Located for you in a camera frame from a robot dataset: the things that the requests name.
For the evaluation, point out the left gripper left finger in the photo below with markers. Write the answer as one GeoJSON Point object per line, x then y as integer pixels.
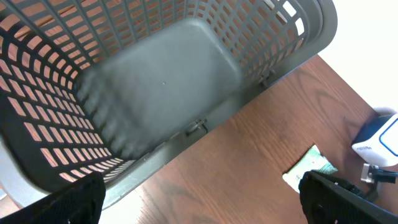
{"type": "Point", "coordinates": [79, 202]}

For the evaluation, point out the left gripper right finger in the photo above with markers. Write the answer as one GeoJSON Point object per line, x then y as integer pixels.
{"type": "Point", "coordinates": [328, 199]}

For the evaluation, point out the light green wipes packet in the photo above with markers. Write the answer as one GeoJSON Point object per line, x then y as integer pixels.
{"type": "Point", "coordinates": [312, 160]}

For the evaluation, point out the white barcode scanner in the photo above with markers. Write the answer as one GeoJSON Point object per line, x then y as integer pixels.
{"type": "Point", "coordinates": [376, 141]}

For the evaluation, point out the grey plastic shopping basket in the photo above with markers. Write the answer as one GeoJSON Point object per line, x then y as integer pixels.
{"type": "Point", "coordinates": [123, 87]}

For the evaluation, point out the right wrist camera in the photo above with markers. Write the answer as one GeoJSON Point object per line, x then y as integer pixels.
{"type": "Point", "coordinates": [372, 174]}

